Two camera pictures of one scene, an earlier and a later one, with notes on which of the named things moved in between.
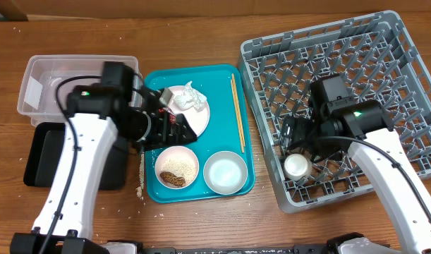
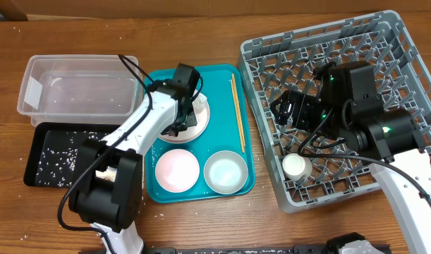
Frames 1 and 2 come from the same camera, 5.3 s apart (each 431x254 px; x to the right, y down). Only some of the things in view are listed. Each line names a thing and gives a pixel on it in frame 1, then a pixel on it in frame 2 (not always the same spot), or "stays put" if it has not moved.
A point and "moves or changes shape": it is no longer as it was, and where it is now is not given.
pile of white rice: (181, 167) moves or changes shape
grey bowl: (225, 172) stays put
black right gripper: (299, 125) -> (302, 102)
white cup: (297, 167) stays put
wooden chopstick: (239, 109) stays put
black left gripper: (160, 136) -> (190, 121)
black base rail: (242, 250) stays put
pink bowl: (176, 167) stays put
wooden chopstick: (238, 118) stays put
